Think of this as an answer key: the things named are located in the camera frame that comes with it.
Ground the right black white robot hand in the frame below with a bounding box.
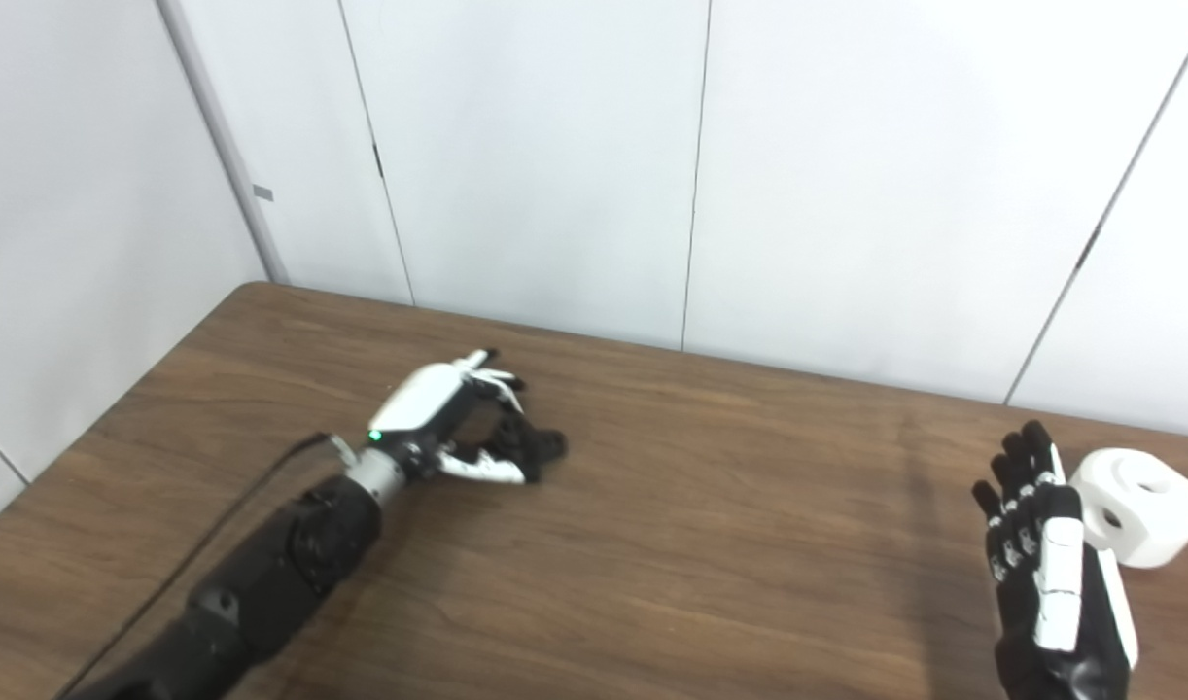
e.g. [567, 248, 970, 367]
[971, 419, 1139, 700]

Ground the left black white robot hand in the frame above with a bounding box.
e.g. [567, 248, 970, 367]
[366, 349, 542, 487]

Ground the round white plastic piece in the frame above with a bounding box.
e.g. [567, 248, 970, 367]
[1068, 447, 1188, 570]

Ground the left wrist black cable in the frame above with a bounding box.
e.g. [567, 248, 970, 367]
[54, 432, 357, 700]

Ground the black flanged holder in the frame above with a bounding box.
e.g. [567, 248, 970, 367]
[458, 403, 568, 482]

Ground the grey wall corner trim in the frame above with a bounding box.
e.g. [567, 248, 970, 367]
[157, 0, 291, 285]

